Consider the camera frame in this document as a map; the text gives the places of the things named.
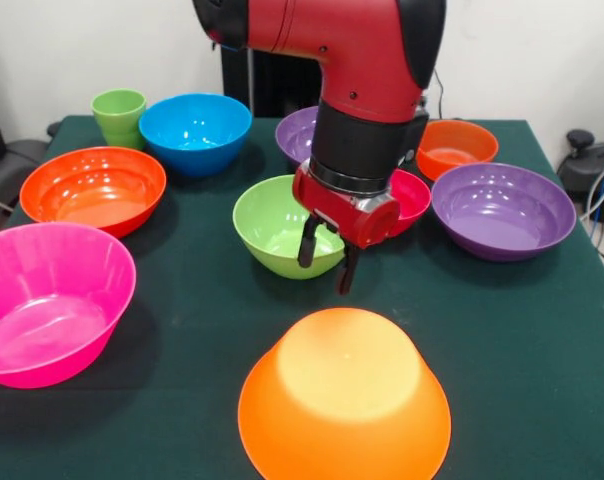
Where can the blue bowl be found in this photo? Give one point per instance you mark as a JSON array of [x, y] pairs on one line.
[[192, 125]]

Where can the purple bowl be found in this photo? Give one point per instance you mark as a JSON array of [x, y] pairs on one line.
[[294, 135], [502, 215]]

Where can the green bowl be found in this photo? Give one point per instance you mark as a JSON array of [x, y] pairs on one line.
[[267, 225]]

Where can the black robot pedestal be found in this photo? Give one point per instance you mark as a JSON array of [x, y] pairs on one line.
[[282, 85]]

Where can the large red-orange bowl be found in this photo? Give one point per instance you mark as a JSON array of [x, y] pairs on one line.
[[92, 190]]

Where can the pink bowl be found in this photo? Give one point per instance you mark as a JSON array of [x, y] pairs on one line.
[[47, 300]]

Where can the green cup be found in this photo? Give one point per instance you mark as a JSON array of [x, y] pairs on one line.
[[117, 117]]

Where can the dark green tablecloth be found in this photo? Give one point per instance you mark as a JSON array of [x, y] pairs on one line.
[[507, 375]]

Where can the small crimson bowl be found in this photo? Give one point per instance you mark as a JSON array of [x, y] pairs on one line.
[[412, 200]]

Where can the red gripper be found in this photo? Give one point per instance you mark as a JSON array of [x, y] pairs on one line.
[[352, 215]]

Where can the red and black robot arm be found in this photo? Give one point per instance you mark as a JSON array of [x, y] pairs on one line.
[[362, 50]]

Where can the small red-orange bowl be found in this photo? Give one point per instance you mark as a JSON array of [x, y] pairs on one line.
[[457, 150]]

